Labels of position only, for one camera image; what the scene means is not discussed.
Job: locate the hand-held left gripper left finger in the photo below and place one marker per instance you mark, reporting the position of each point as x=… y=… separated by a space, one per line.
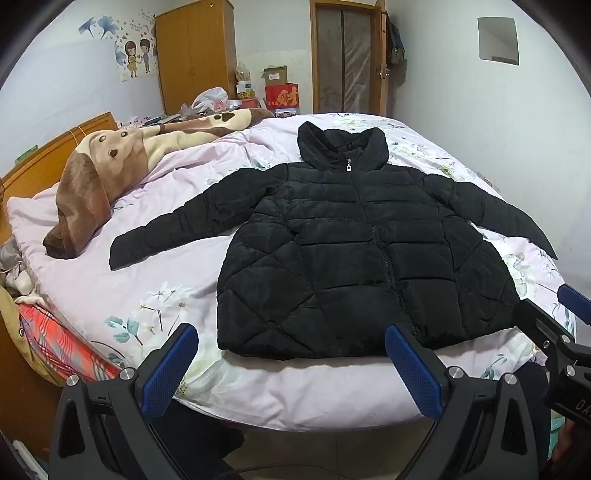
x=168 y=369

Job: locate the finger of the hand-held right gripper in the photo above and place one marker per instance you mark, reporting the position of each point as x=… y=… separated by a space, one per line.
x=575 y=300
x=540 y=323

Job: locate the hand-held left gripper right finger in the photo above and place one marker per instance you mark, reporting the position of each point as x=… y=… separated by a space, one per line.
x=413 y=374

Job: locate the black puffer jacket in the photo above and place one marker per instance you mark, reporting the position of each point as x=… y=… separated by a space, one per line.
x=351 y=258

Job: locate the person's dark trousers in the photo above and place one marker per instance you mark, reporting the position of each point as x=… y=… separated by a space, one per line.
x=198 y=443

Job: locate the pink floral duvet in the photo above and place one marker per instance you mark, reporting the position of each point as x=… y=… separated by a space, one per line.
x=184 y=258

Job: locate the red plaid cloth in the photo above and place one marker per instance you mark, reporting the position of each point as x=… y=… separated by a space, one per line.
x=60 y=337

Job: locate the tan cloth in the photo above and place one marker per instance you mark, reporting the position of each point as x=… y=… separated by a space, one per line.
x=18 y=332

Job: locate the grey white cloth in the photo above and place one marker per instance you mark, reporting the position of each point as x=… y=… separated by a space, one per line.
x=14 y=267

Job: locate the brown dog print blanket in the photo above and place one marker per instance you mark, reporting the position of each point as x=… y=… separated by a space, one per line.
x=92 y=184

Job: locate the wooden headboard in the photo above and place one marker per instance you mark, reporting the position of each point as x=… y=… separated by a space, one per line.
x=46 y=152

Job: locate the white plastic bag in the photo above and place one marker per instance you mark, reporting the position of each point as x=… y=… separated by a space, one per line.
x=210 y=98

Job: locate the pink box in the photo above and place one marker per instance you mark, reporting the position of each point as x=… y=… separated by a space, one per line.
x=248 y=104

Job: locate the red gift box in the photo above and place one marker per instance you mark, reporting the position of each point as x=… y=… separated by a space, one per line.
x=281 y=97

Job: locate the clear gift bag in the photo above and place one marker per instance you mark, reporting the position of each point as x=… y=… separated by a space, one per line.
x=243 y=76

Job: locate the hanging bag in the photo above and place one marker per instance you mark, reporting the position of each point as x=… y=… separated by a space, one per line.
x=396 y=44

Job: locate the cardboard box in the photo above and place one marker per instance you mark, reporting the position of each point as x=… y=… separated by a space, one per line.
x=274 y=75

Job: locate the wooden wardrobe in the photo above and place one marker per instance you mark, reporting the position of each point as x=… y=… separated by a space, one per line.
x=194 y=55

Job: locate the wooden door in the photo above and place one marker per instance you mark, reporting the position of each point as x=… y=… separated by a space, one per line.
x=344 y=60

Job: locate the cartoon couple wall poster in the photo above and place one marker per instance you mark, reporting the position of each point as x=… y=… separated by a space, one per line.
x=136 y=55

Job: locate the blue flower wall sticker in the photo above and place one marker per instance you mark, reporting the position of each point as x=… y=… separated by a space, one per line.
x=97 y=24

